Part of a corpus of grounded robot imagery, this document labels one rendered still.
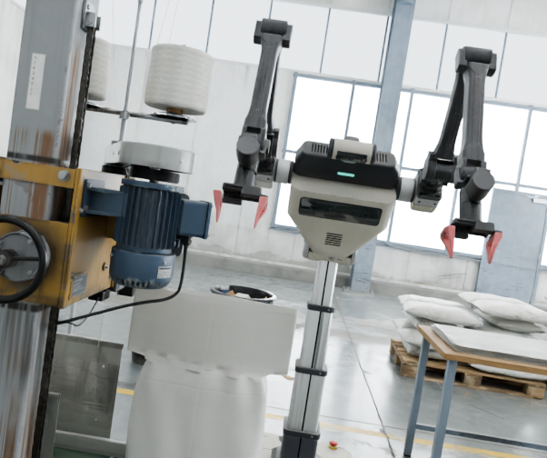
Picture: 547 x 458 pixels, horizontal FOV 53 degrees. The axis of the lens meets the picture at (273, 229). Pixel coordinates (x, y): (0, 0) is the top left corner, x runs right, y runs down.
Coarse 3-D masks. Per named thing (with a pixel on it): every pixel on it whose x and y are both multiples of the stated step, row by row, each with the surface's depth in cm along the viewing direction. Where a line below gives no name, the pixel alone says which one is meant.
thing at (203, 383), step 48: (144, 336) 167; (192, 336) 163; (240, 336) 163; (288, 336) 165; (144, 384) 161; (192, 384) 159; (240, 384) 159; (144, 432) 161; (192, 432) 159; (240, 432) 159
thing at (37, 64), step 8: (32, 56) 120; (40, 56) 120; (32, 64) 120; (40, 64) 120; (32, 72) 120; (40, 72) 120; (32, 80) 120; (40, 80) 120; (32, 88) 120; (40, 88) 120; (32, 96) 120; (40, 96) 120; (32, 104) 120
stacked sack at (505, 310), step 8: (472, 304) 497; (480, 304) 478; (488, 304) 473; (496, 304) 472; (504, 304) 474; (512, 304) 483; (520, 304) 490; (488, 312) 466; (496, 312) 465; (504, 312) 465; (512, 312) 464; (520, 312) 464; (528, 312) 465; (536, 312) 467; (544, 312) 473; (520, 320) 466; (528, 320) 464; (536, 320) 462; (544, 320) 462
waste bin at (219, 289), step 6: (210, 288) 393; (216, 288) 404; (222, 288) 411; (228, 288) 416; (234, 288) 419; (240, 288) 420; (246, 288) 420; (252, 288) 420; (222, 294) 377; (228, 294) 376; (252, 294) 419; (258, 294) 417; (264, 294) 413; (270, 294) 406; (252, 300) 373; (258, 300) 375; (264, 300) 379; (270, 300) 383
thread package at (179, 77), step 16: (160, 48) 139; (176, 48) 138; (192, 48) 139; (160, 64) 139; (176, 64) 138; (192, 64) 139; (208, 64) 143; (160, 80) 139; (176, 80) 138; (192, 80) 139; (208, 80) 144; (144, 96) 143; (160, 96) 139; (176, 96) 138; (192, 96) 140; (208, 96) 147; (176, 112) 145; (192, 112) 147
